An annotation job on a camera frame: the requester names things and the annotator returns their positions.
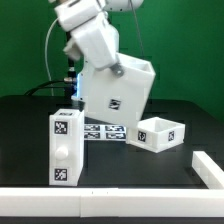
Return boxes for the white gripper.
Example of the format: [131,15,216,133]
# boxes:
[55,0,124,77]

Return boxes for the large white drawer housing box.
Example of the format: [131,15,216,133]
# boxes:
[79,54,156,128]

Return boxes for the white drawer with knob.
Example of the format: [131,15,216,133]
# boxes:
[49,109,84,186]

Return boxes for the small white drawer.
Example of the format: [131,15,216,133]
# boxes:
[126,117,185,153]

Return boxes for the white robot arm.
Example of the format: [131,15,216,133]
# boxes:
[48,0,144,76]

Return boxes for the marker tag sheet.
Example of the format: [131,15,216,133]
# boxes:
[84,124,126,141]

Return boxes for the grey camera cable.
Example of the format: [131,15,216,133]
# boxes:
[44,18,61,81]

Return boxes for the black cables on table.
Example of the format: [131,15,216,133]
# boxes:
[24,78,78,96]

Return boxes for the white right barrier rail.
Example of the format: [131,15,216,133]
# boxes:
[192,151,224,190]

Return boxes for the white barrier rail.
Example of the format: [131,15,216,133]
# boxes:
[0,188,224,218]
[192,151,224,190]

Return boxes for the white front barrier rail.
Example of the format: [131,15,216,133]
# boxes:
[0,188,224,218]

